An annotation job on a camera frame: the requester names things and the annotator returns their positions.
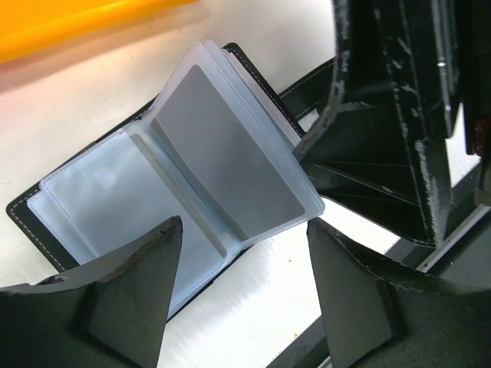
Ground black leather card holder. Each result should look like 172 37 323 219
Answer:
5 41 332 314

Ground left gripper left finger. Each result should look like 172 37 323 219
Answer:
1 216 183 367

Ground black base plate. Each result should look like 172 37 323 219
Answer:
272 208 490 367

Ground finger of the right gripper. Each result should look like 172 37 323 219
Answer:
294 1 460 247

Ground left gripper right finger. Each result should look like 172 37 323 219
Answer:
307 220 490 367

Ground yellow plastic bin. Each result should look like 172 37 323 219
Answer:
1 1 209 63

